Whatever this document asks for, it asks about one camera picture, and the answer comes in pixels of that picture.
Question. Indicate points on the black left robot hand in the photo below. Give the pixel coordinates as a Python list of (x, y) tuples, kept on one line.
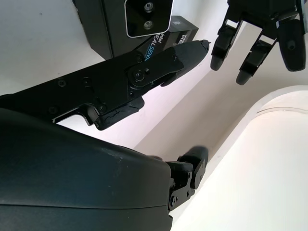
[(264, 9)]

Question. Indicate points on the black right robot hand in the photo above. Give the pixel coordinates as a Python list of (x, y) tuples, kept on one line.
[(72, 180)]

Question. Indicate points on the small silver depth camera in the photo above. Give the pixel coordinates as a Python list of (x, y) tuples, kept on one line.
[(146, 16)]

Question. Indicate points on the black printed box lid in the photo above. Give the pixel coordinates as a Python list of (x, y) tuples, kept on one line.
[(183, 29)]

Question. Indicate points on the black camera box base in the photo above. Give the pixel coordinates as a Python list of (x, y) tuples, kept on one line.
[(106, 24)]

